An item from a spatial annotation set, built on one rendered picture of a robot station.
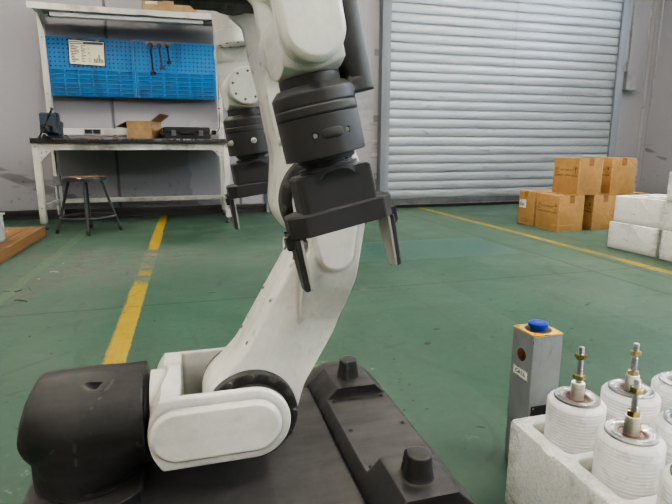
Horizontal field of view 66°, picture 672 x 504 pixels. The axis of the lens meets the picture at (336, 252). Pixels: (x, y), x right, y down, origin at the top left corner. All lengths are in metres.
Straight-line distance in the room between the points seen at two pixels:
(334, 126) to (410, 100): 5.53
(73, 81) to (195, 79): 1.09
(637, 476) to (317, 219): 0.63
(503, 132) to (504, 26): 1.18
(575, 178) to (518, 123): 2.17
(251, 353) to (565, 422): 0.55
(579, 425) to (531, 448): 0.10
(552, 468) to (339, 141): 0.69
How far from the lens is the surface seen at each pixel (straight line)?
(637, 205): 3.92
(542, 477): 1.03
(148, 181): 5.59
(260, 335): 0.80
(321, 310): 0.79
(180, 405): 0.79
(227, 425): 0.80
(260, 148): 0.99
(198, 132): 5.00
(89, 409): 0.83
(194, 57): 5.50
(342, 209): 0.54
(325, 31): 0.52
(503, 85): 6.62
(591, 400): 1.03
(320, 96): 0.52
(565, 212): 4.62
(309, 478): 0.89
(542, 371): 1.15
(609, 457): 0.93
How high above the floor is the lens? 0.68
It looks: 12 degrees down
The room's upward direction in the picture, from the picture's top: straight up
